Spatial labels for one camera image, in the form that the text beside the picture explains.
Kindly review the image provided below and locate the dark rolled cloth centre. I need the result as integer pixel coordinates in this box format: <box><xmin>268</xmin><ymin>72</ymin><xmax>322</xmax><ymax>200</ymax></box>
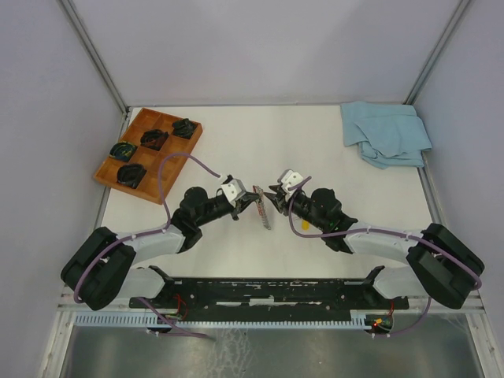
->
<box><xmin>140</xmin><ymin>129</ymin><xmax>169</xmax><ymax>151</ymax></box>

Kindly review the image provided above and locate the dark rolled cloth yellow pattern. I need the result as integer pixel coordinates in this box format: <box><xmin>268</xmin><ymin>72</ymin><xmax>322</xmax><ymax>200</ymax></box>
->
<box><xmin>109</xmin><ymin>142</ymin><xmax>137</xmax><ymax>162</ymax></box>

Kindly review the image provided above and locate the light blue cable duct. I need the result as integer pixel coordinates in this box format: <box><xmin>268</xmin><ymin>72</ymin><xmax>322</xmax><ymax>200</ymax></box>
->
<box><xmin>74</xmin><ymin>310</ymin><xmax>375</xmax><ymax>328</ymax></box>

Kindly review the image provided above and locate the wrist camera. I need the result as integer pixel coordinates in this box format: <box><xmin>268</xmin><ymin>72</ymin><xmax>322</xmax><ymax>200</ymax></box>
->
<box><xmin>277</xmin><ymin>169</ymin><xmax>305</xmax><ymax>194</ymax></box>
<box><xmin>220</xmin><ymin>175</ymin><xmax>246</xmax><ymax>207</ymax></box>

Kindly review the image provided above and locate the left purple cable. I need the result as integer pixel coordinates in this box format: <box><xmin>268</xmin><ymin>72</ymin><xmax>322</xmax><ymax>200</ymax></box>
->
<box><xmin>73</xmin><ymin>152</ymin><xmax>229</xmax><ymax>339</ymax></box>

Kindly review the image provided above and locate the purple cable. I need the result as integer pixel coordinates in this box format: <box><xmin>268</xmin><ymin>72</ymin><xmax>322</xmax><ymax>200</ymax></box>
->
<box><xmin>73</xmin><ymin>152</ymin><xmax>229</xmax><ymax>339</ymax></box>
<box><xmin>287</xmin><ymin>176</ymin><xmax>484</xmax><ymax>339</ymax></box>

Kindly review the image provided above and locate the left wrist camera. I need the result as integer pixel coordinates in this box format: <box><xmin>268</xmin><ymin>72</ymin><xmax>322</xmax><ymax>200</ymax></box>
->
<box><xmin>220</xmin><ymin>175</ymin><xmax>246</xmax><ymax>207</ymax></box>

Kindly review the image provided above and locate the light blue cloth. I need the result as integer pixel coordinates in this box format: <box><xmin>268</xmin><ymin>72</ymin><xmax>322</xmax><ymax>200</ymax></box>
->
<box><xmin>341</xmin><ymin>102</ymin><xmax>432</xmax><ymax>169</ymax></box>

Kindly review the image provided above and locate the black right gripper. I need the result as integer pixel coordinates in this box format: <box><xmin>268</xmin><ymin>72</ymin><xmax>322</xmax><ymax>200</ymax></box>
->
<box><xmin>262</xmin><ymin>184</ymin><xmax>326</xmax><ymax>232</ymax></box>

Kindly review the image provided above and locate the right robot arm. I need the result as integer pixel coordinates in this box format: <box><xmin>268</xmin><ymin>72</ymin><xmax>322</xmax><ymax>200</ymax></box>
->
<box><xmin>265</xmin><ymin>184</ymin><xmax>484</xmax><ymax>309</ymax></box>

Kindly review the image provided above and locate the dark rolled cloth far right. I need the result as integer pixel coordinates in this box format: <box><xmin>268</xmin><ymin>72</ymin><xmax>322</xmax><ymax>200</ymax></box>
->
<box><xmin>172</xmin><ymin>118</ymin><xmax>197</xmax><ymax>139</ymax></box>

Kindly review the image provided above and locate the dark rolled cloth front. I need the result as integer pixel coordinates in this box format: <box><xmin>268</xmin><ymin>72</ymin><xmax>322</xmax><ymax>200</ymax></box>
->
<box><xmin>117</xmin><ymin>163</ymin><xmax>146</xmax><ymax>189</ymax></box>

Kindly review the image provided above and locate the wooden compartment tray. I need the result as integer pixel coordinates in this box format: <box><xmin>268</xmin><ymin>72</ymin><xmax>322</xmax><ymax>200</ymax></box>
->
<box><xmin>94</xmin><ymin>108</ymin><xmax>202</xmax><ymax>204</ymax></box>

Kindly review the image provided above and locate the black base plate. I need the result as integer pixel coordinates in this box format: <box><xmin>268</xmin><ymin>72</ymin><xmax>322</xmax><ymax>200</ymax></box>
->
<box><xmin>147</xmin><ymin>276</ymin><xmax>409</xmax><ymax>322</ymax></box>

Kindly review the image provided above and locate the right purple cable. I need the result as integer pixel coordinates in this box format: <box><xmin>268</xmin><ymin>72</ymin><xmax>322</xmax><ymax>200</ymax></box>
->
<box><xmin>287</xmin><ymin>176</ymin><xmax>484</xmax><ymax>339</ymax></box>

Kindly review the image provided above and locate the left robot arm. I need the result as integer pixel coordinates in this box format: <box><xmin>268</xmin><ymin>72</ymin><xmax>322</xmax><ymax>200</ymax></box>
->
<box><xmin>61</xmin><ymin>180</ymin><xmax>260</xmax><ymax>310</ymax></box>

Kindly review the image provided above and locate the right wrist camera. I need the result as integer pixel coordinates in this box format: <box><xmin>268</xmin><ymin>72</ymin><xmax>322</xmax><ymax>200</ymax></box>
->
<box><xmin>277</xmin><ymin>169</ymin><xmax>305</xmax><ymax>194</ymax></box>

